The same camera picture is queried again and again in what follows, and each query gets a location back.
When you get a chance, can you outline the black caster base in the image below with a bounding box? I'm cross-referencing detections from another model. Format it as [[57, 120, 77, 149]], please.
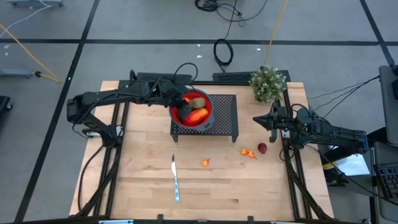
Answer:
[[0, 95, 13, 113]]

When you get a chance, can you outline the yellow hanging cable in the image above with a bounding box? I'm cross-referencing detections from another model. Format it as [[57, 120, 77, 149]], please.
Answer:
[[264, 0, 289, 66]]

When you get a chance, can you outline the black keyboard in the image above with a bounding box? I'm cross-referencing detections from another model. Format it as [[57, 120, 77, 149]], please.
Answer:
[[373, 161, 398, 202]]

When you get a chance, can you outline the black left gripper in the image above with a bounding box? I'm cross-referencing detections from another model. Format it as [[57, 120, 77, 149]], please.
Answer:
[[160, 82, 194, 121]]

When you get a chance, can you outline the table knife teal-white handle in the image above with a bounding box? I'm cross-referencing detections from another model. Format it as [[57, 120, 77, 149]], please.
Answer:
[[170, 154, 181, 203]]

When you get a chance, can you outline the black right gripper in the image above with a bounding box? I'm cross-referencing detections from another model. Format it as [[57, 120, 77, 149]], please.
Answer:
[[253, 101, 295, 144]]

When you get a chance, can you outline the grey monitor back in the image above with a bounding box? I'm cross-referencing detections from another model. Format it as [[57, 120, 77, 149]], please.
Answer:
[[378, 64, 398, 127]]

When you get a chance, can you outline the red collapsible bowl grey rim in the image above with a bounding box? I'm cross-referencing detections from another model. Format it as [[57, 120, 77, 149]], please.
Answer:
[[169, 89, 216, 132]]

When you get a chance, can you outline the potted green artificial plant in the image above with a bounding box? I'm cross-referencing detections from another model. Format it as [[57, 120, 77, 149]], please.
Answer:
[[248, 64, 287, 104]]

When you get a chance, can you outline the black hanging cable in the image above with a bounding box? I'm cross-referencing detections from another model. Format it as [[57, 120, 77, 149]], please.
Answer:
[[213, 0, 246, 74]]

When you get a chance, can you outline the yellow floor cable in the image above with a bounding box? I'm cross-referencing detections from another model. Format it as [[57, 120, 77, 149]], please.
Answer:
[[0, 24, 62, 84]]

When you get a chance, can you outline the grey floor stand foot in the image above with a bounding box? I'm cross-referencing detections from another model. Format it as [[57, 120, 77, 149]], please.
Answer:
[[0, 68, 34, 79], [7, 0, 65, 7]]

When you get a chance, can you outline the black vented box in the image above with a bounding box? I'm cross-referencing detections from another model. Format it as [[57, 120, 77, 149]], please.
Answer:
[[212, 70, 292, 83]]

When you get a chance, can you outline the black aluminium rig frame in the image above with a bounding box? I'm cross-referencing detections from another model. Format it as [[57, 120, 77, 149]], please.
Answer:
[[70, 79, 368, 224]]

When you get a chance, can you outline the black perforated metal shelf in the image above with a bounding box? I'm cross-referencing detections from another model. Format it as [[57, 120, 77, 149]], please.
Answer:
[[169, 93, 240, 143]]

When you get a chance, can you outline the orange carrot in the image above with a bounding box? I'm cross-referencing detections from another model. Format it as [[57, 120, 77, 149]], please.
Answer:
[[182, 107, 210, 128]]

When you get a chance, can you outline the black floor cable bundle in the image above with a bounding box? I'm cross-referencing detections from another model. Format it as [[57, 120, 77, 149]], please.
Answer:
[[194, 0, 269, 22]]

